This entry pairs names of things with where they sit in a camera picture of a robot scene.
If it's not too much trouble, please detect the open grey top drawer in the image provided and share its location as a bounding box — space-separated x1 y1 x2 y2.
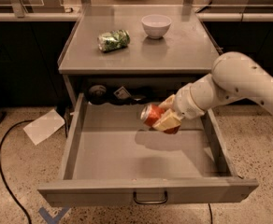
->
38 96 258 207

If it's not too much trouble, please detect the white bowl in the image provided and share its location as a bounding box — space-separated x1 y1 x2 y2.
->
141 14 172 39

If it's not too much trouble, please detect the green soda can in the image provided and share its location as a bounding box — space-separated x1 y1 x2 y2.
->
97 29 130 52

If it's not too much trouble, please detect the grey cabinet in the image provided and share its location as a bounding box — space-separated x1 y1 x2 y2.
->
59 5 219 103

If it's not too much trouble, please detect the black floor cable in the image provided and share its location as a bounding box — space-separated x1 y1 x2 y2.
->
0 119 35 224

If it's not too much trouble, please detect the black drawer handle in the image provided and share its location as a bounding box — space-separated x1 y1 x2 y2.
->
133 191 168 205

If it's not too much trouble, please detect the black cable bundle with tag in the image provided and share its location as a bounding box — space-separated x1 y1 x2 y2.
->
87 83 154 106

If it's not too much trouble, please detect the red coke can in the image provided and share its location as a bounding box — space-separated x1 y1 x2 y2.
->
139 103 181 135

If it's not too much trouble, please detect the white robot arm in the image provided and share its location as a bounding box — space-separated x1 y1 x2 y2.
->
153 52 273 132

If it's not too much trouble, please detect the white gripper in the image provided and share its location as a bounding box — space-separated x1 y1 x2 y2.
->
152 83 205 132

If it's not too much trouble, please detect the white paper sheet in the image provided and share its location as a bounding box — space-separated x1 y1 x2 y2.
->
23 109 65 145

